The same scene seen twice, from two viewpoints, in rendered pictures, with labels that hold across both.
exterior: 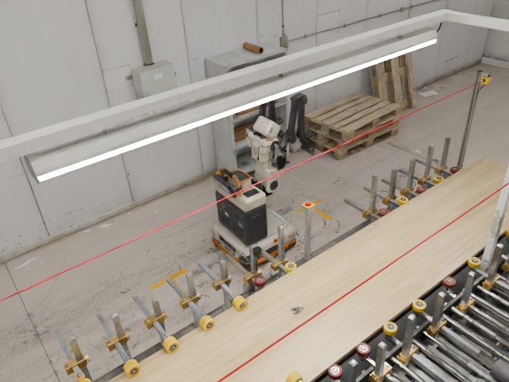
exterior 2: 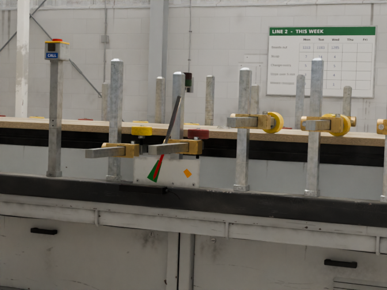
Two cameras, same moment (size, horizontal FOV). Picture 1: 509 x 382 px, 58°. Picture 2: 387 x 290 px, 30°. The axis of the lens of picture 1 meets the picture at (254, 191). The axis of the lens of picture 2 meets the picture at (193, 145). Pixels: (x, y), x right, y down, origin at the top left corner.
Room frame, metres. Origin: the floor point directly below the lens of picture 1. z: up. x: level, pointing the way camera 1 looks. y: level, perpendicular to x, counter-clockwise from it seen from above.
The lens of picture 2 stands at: (3.85, 2.24, 0.99)
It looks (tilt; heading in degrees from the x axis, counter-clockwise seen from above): 3 degrees down; 236
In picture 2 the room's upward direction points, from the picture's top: 2 degrees clockwise
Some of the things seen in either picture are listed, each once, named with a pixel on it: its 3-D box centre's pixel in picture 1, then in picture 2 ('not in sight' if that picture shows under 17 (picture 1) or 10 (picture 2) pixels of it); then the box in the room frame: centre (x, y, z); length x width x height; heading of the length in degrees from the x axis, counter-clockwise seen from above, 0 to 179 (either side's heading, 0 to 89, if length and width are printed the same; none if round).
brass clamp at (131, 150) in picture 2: (279, 263); (120, 149); (2.58, -0.15, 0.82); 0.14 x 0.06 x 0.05; 125
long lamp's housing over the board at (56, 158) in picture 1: (280, 84); not in sight; (2.19, -0.16, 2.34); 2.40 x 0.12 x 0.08; 125
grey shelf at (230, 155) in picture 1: (250, 114); not in sight; (5.43, -0.01, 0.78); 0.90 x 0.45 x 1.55; 125
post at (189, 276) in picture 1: (193, 300); (314, 129); (2.16, 0.44, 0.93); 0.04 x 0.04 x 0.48; 35
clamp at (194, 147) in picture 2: (252, 276); (182, 146); (2.44, 0.05, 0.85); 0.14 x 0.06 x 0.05; 125
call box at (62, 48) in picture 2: (307, 208); (57, 52); (2.75, -0.38, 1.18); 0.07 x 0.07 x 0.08; 35
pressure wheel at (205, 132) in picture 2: (260, 284); (197, 142); (2.34, 0.00, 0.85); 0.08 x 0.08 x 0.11
